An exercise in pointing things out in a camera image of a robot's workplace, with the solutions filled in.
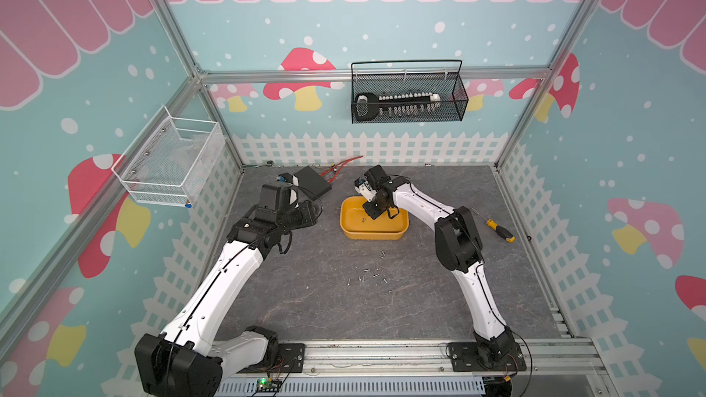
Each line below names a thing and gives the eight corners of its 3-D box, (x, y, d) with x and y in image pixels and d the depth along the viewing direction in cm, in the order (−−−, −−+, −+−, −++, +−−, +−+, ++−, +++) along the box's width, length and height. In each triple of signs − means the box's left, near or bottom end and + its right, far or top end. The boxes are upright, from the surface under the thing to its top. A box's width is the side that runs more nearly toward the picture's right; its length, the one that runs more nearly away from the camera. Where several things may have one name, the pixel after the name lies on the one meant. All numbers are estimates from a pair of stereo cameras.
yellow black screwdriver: (510, 244, 99) (513, 241, 97) (468, 211, 108) (470, 207, 106) (514, 241, 100) (517, 238, 98) (472, 208, 109) (474, 204, 107)
